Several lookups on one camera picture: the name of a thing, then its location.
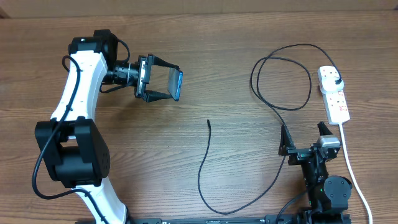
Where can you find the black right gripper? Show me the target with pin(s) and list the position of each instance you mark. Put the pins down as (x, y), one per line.
(298, 154)

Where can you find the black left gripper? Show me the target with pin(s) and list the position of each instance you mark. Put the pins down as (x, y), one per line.
(144, 77)

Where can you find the blue smartphone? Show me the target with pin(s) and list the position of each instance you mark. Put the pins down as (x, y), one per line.
(175, 83)

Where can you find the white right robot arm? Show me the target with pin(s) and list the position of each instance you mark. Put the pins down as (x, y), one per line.
(328, 195)

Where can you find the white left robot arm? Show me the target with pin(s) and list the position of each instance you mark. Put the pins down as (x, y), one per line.
(71, 146)

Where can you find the white charger adapter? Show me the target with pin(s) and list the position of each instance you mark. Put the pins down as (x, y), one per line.
(330, 84)

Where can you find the white power strip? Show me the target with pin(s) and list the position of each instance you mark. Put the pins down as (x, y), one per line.
(335, 103)

